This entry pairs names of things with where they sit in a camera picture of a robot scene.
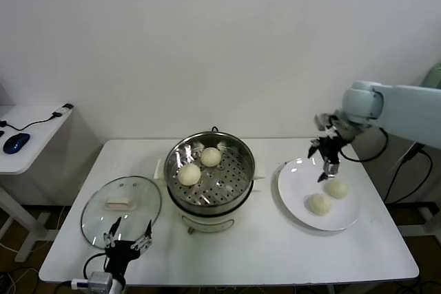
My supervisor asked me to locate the cream electric cooker pot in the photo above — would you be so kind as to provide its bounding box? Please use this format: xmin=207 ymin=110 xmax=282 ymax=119
xmin=154 ymin=157 xmax=268 ymax=236

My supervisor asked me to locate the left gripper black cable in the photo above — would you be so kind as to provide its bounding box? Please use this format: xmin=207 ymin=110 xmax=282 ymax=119
xmin=70 ymin=252 xmax=112 ymax=291

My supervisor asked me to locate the blue computer mouse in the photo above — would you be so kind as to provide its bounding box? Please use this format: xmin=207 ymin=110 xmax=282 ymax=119
xmin=3 ymin=132 xmax=31 ymax=155

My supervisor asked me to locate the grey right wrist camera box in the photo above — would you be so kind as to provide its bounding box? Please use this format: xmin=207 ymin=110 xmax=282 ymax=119
xmin=313 ymin=112 xmax=340 ymax=133

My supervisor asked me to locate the perforated steel steamer basket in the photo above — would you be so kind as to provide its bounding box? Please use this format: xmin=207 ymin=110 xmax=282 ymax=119
xmin=164 ymin=131 xmax=256 ymax=207

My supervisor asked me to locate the thin white cable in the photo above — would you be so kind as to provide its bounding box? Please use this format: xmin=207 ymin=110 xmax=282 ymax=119
xmin=388 ymin=149 xmax=414 ymax=175

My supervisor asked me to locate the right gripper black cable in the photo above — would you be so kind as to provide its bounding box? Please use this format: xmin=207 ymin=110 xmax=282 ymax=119
xmin=339 ymin=127 xmax=390 ymax=163

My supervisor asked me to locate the white steamed baozi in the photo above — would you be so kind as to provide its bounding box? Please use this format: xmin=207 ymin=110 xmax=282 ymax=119
xmin=200 ymin=147 xmax=223 ymax=167
xmin=307 ymin=193 xmax=332 ymax=216
xmin=326 ymin=178 xmax=350 ymax=200
xmin=178 ymin=163 xmax=202 ymax=187

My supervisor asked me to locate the glass lid with cream handle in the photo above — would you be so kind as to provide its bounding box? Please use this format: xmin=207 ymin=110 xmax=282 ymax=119
xmin=81 ymin=175 xmax=163 ymax=250

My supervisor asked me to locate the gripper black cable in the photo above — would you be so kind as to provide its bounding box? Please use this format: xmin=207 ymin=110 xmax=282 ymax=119
xmin=70 ymin=252 xmax=112 ymax=291
xmin=339 ymin=127 xmax=390 ymax=163

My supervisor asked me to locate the white side table with appliance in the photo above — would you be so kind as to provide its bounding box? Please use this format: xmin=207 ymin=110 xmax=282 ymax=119
xmin=396 ymin=142 xmax=441 ymax=236

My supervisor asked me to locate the pale green appliance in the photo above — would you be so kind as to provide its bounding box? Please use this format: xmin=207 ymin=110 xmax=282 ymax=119
xmin=420 ymin=63 xmax=441 ymax=89

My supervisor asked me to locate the white side table with mouse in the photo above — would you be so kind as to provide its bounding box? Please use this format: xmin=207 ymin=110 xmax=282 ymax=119
xmin=0 ymin=103 xmax=75 ymax=262

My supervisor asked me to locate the black power cable with brick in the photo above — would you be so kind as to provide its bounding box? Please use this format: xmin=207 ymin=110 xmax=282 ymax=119
xmin=384 ymin=143 xmax=434 ymax=205

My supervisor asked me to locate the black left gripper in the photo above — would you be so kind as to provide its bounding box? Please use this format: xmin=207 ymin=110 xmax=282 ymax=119
xmin=103 ymin=218 xmax=154 ymax=276

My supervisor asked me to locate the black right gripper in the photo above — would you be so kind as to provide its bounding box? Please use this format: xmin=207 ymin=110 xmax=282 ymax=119
xmin=307 ymin=128 xmax=352 ymax=183

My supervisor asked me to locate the black cable with adapter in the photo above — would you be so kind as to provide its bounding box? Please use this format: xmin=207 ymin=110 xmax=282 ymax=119
xmin=0 ymin=103 xmax=75 ymax=130

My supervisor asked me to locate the white round plate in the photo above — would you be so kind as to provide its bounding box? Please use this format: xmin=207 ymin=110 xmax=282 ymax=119
xmin=274 ymin=158 xmax=362 ymax=232

